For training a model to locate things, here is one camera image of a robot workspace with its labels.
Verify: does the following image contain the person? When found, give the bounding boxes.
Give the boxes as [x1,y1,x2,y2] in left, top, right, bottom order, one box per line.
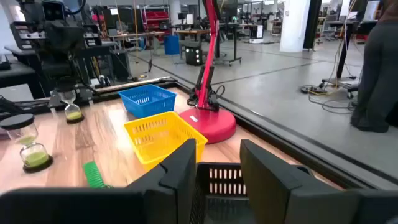
[350,0,398,134]

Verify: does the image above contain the black table frame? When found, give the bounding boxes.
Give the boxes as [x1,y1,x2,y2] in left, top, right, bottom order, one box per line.
[0,76,398,191]

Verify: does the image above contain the wooden workbench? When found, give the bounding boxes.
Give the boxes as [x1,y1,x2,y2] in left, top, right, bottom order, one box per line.
[174,21,243,67]

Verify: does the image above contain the black computer tower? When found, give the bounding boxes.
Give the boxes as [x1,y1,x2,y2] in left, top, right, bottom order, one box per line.
[184,45,205,67]

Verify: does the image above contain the blue plastic basket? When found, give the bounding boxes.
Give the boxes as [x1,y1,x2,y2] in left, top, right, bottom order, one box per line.
[118,83,177,119]

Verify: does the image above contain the red desk lamp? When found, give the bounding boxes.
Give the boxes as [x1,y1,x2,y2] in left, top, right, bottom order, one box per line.
[178,0,237,144]

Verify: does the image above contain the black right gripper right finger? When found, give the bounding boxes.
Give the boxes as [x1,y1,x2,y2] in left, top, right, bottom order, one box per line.
[239,139,398,224]

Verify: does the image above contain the white pillar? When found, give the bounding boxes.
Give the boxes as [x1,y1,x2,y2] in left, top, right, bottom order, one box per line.
[279,0,312,53]

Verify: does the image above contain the blue bin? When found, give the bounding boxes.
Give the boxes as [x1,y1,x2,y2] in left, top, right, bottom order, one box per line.
[164,34,181,56]

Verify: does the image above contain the black plastic basket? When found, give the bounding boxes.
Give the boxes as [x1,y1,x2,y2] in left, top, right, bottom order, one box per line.
[190,161,315,224]

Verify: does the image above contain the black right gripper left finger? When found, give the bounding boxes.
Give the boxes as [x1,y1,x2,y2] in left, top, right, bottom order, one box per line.
[0,139,197,224]

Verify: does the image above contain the yellow plastic basket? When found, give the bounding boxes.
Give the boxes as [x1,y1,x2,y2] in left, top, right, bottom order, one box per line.
[123,111,208,172]

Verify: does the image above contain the red storage shelf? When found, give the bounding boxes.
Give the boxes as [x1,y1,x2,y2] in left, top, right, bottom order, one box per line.
[142,6,171,43]

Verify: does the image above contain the green ribbed plastic clip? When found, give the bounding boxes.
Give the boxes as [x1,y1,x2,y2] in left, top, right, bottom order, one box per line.
[82,161,113,189]

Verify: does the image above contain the white box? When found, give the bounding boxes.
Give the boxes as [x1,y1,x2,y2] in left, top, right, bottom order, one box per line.
[248,24,264,44]

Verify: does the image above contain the floor cable bundle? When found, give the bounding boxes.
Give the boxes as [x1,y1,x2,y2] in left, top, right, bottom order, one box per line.
[300,83,358,114]

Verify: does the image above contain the green sand hourglass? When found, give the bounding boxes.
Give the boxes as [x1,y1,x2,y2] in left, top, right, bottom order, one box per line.
[57,89,85,124]
[0,113,54,174]

